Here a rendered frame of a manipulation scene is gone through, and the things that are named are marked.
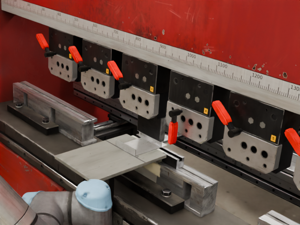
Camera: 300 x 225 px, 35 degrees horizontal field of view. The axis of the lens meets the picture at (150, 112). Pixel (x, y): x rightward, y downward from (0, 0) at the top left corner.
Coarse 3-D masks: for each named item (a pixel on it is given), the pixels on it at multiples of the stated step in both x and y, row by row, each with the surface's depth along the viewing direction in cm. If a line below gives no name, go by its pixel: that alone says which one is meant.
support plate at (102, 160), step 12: (96, 144) 143; (108, 144) 144; (60, 156) 134; (72, 156) 135; (84, 156) 135; (96, 156) 136; (108, 156) 136; (120, 156) 137; (132, 156) 137; (144, 156) 138; (156, 156) 138; (72, 168) 129; (84, 168) 129; (96, 168) 129; (108, 168) 130; (120, 168) 130; (132, 168) 131
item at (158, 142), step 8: (144, 120) 145; (152, 120) 142; (160, 120) 140; (144, 128) 146; (152, 128) 143; (160, 128) 140; (144, 136) 148; (152, 136) 144; (160, 136) 142; (160, 144) 143
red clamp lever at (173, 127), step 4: (172, 112) 125; (176, 112) 125; (180, 112) 126; (172, 116) 125; (176, 116) 126; (172, 120) 126; (176, 120) 127; (172, 124) 126; (176, 124) 127; (172, 128) 127; (176, 128) 127; (168, 132) 128; (172, 132) 127; (176, 132) 128; (168, 136) 128; (172, 136) 127; (176, 136) 128; (168, 140) 128; (172, 140) 128
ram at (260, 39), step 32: (32, 0) 173; (64, 0) 158; (96, 0) 146; (128, 0) 135; (160, 0) 126; (192, 0) 118; (224, 0) 111; (256, 0) 105; (288, 0) 99; (128, 32) 138; (160, 32) 128; (192, 32) 120; (224, 32) 113; (256, 32) 106; (288, 32) 100; (160, 64) 131; (256, 64) 108; (288, 64) 102; (256, 96) 110
